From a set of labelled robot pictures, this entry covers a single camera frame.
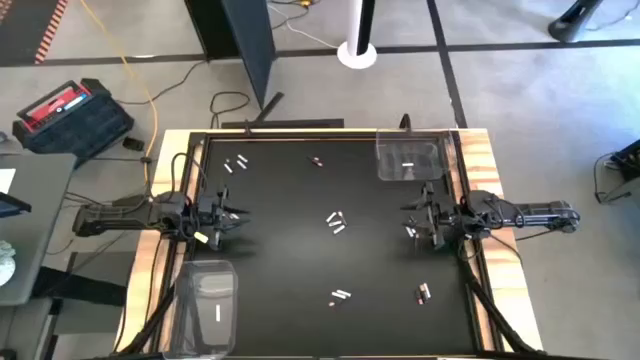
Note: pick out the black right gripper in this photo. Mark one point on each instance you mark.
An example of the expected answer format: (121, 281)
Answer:
(440, 217)

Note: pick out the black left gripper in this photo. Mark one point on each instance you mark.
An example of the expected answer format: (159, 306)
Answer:
(210, 217)

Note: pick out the clear plastic bin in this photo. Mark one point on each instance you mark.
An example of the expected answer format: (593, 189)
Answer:
(410, 150)
(207, 300)

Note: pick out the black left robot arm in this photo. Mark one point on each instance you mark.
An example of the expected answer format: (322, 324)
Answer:
(125, 215)

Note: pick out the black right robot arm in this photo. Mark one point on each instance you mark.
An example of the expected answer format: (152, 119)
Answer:
(525, 212)

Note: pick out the black power adapter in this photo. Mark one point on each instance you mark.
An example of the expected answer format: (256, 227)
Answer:
(133, 144)

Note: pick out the black desk base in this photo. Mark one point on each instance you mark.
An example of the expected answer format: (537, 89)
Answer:
(80, 287)

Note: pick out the white pole with round base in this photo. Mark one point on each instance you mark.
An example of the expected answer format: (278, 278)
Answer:
(356, 52)

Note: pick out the red and black toolbox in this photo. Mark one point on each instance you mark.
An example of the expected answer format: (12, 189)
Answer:
(75, 120)

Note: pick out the black partition panel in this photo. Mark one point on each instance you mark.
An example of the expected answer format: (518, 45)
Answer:
(240, 30)

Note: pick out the grey desk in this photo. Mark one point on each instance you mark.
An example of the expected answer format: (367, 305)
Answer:
(35, 225)

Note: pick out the black equipment box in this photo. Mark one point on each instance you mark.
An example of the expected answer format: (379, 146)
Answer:
(627, 160)

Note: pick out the dark tablet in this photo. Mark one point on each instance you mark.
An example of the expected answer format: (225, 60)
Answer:
(12, 205)

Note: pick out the white paper sheet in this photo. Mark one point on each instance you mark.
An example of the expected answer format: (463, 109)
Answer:
(6, 180)

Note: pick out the patterned round plate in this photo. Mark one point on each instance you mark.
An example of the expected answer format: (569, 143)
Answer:
(5, 262)

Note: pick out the black chair base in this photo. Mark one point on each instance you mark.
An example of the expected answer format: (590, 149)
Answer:
(572, 22)

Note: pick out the black orange-striped floor mat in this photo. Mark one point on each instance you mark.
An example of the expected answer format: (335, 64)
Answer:
(25, 25)

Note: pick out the black metal table frame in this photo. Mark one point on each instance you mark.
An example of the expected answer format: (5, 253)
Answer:
(300, 135)

